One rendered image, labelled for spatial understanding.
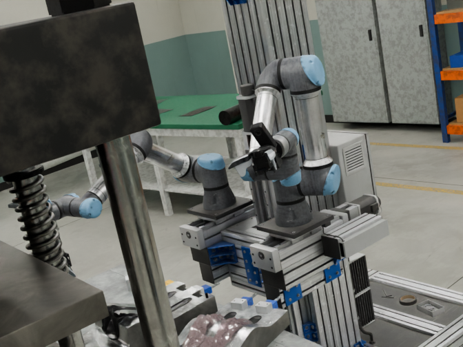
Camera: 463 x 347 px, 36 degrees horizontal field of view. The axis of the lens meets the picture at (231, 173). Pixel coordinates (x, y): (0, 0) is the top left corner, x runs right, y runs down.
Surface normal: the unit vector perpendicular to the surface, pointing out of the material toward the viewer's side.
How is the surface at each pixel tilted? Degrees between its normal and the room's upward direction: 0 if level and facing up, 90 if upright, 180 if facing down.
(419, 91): 90
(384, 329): 0
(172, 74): 90
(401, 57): 90
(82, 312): 90
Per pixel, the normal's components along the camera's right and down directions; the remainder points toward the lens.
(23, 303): -0.19, -0.95
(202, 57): -0.73, 0.32
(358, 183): 0.62, 0.09
